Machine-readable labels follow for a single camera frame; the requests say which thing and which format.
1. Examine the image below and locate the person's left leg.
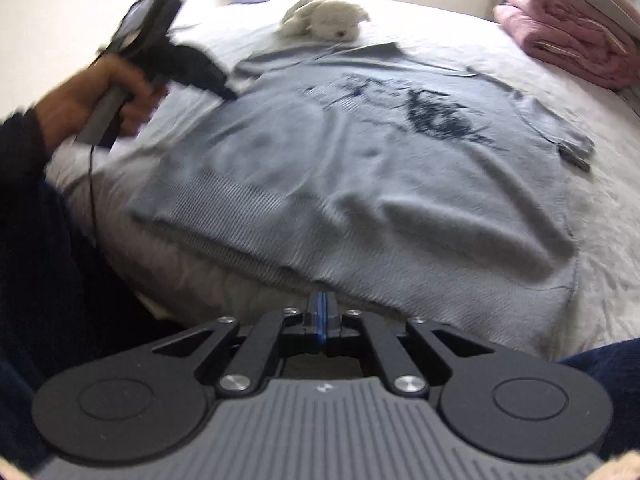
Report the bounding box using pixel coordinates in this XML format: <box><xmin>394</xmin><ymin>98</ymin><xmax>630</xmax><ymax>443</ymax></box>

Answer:
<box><xmin>0</xmin><ymin>180</ymin><xmax>201</xmax><ymax>467</ymax></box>

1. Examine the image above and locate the person's left hand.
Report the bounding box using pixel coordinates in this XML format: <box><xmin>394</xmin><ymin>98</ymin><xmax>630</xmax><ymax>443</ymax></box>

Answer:
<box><xmin>37</xmin><ymin>54</ymin><xmax>169</xmax><ymax>157</ymax></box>

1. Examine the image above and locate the person's leg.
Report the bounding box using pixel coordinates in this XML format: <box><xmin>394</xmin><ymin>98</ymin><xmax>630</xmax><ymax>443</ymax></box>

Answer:
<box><xmin>0</xmin><ymin>180</ymin><xmax>201</xmax><ymax>467</ymax></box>
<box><xmin>552</xmin><ymin>337</ymin><xmax>640</xmax><ymax>465</ymax></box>

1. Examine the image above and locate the pink folded quilt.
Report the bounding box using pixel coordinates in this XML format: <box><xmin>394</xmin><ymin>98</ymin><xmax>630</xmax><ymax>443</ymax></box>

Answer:
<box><xmin>492</xmin><ymin>0</ymin><xmax>640</xmax><ymax>93</ymax></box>

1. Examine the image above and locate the person's right leg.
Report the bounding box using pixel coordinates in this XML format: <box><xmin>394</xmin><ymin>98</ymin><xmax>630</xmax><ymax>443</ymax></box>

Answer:
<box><xmin>552</xmin><ymin>337</ymin><xmax>640</xmax><ymax>465</ymax></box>

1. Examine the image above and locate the white plush dog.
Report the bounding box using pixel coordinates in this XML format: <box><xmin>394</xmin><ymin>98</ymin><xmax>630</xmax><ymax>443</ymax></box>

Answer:
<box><xmin>277</xmin><ymin>0</ymin><xmax>372</xmax><ymax>42</ymax></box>

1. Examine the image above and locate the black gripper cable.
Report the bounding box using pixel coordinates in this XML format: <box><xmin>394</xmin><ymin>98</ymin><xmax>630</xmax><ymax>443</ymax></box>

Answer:
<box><xmin>88</xmin><ymin>144</ymin><xmax>100</xmax><ymax>248</ymax></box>

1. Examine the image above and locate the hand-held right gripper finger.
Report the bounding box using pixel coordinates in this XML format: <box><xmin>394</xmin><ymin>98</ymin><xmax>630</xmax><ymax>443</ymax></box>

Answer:
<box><xmin>144</xmin><ymin>292</ymin><xmax>324</xmax><ymax>396</ymax></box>
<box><xmin>322</xmin><ymin>292</ymin><xmax>494</xmax><ymax>397</ymax></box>

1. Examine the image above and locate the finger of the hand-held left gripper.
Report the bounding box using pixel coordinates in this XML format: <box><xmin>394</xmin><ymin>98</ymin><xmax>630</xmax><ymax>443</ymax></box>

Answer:
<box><xmin>199</xmin><ymin>51</ymin><xmax>240</xmax><ymax>102</ymax></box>

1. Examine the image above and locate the grey-blue knit sweater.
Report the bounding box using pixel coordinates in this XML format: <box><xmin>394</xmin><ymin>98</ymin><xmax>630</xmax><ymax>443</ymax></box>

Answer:
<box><xmin>125</xmin><ymin>41</ymin><xmax>597</xmax><ymax>357</ymax></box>

